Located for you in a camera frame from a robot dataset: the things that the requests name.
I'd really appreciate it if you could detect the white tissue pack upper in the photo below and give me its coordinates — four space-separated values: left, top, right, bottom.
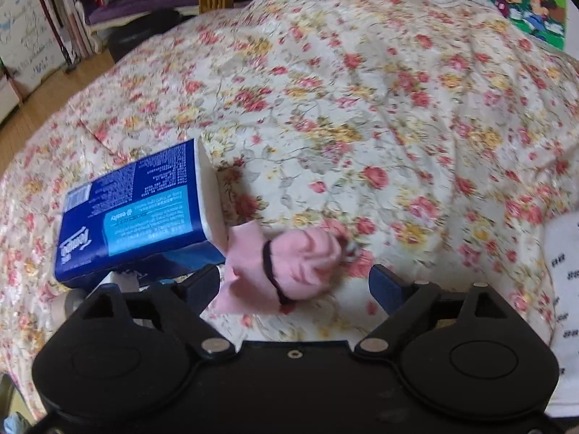
99 271 139 293

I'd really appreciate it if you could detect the white tissue pack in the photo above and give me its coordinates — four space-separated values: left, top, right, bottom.
544 212 579 418
99 271 139 293

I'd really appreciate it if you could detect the pink rolled cloth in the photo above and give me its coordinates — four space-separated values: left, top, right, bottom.
211 221 347 315

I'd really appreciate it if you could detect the blue Tempo tissue box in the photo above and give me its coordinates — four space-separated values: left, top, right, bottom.
54 139 228 292

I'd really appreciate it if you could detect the beige tape roll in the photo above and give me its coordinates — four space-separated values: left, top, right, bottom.
50 288 87 327

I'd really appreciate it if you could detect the floral quilted bedspread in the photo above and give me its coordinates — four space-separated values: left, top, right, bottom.
1 0 578 417

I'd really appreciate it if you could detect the white tissue pack lower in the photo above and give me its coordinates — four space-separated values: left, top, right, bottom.
544 212 579 418

